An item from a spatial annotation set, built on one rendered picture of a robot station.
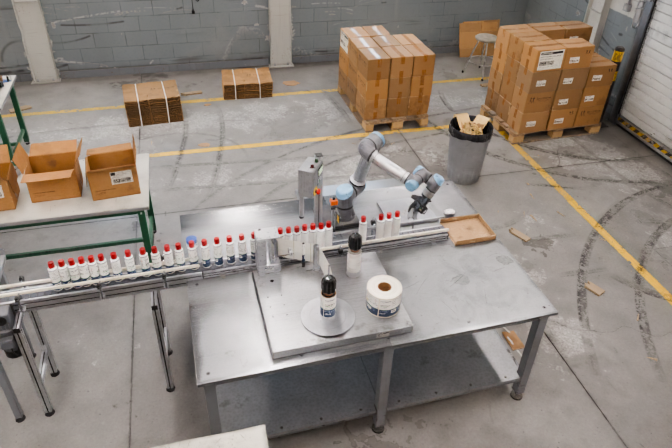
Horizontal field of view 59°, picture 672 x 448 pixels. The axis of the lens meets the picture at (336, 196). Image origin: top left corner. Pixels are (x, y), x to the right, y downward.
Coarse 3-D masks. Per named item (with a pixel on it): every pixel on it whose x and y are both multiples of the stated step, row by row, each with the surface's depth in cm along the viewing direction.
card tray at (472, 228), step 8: (464, 216) 422; (472, 216) 424; (480, 216) 422; (440, 224) 419; (448, 224) 418; (456, 224) 419; (464, 224) 419; (472, 224) 419; (480, 224) 420; (448, 232) 411; (456, 232) 411; (464, 232) 411; (472, 232) 412; (480, 232) 412; (488, 232) 412; (456, 240) 404; (464, 240) 399; (472, 240) 401; (480, 240) 403; (488, 240) 405
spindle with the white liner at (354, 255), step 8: (352, 240) 348; (360, 240) 348; (352, 248) 351; (360, 248) 352; (352, 256) 354; (360, 256) 356; (352, 264) 357; (360, 264) 360; (352, 272) 360; (360, 272) 366
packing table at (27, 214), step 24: (144, 168) 478; (24, 192) 445; (144, 192) 449; (0, 216) 419; (24, 216) 420; (48, 216) 421; (72, 216) 423; (96, 216) 434; (144, 216) 443; (120, 240) 493; (144, 240) 455
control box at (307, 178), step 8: (312, 160) 361; (320, 160) 361; (304, 168) 353; (304, 176) 353; (312, 176) 351; (304, 184) 356; (312, 184) 354; (320, 184) 368; (304, 192) 359; (312, 192) 358
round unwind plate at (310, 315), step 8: (312, 304) 341; (336, 304) 342; (344, 304) 342; (304, 312) 336; (312, 312) 336; (336, 312) 336; (344, 312) 336; (352, 312) 337; (304, 320) 330; (312, 320) 331; (320, 320) 331; (336, 320) 331; (344, 320) 331; (352, 320) 332; (312, 328) 326; (320, 328) 326; (328, 328) 326; (336, 328) 326; (344, 328) 326
